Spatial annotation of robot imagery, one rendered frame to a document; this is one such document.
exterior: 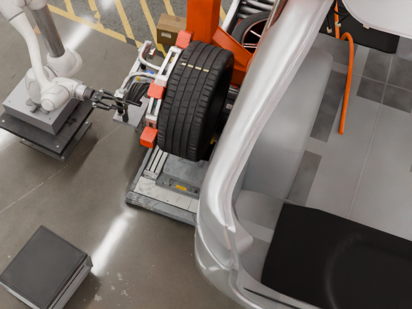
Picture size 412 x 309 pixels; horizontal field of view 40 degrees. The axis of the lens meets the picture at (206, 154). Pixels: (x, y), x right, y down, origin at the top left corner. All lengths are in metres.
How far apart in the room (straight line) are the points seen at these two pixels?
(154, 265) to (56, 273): 0.66
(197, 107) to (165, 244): 1.17
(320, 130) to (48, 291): 1.74
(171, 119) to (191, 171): 0.83
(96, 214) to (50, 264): 0.60
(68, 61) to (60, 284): 1.36
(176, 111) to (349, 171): 0.94
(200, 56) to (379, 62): 1.04
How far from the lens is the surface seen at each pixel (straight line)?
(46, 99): 3.21
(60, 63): 3.70
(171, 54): 3.14
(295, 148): 2.76
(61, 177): 4.06
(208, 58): 3.06
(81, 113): 3.93
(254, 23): 4.14
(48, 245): 3.51
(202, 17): 3.40
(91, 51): 4.62
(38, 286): 3.44
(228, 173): 2.14
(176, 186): 3.75
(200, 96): 2.95
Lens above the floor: 3.57
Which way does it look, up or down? 61 degrees down
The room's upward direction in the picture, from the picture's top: 6 degrees clockwise
